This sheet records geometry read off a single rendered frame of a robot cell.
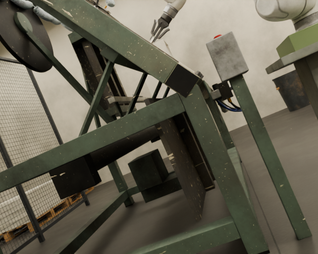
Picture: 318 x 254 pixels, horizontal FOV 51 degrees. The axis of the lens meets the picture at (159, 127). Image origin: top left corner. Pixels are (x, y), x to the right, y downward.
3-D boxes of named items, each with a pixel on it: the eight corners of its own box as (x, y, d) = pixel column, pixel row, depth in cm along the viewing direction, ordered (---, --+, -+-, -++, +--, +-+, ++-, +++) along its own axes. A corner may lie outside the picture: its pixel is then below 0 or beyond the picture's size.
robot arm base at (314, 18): (323, 26, 179) (319, 16, 179) (337, 15, 157) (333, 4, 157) (290, 41, 183) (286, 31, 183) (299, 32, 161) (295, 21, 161)
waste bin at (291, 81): (319, 101, 565) (304, 65, 565) (288, 114, 575) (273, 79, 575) (311, 101, 618) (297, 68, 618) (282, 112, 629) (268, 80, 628)
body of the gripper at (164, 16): (173, 19, 232) (166, 31, 233) (163, 13, 233) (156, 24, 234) (172, 17, 224) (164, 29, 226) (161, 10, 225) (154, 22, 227)
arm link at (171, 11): (168, 6, 232) (163, 13, 234) (166, 2, 224) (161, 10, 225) (178, 13, 231) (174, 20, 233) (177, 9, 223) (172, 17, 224)
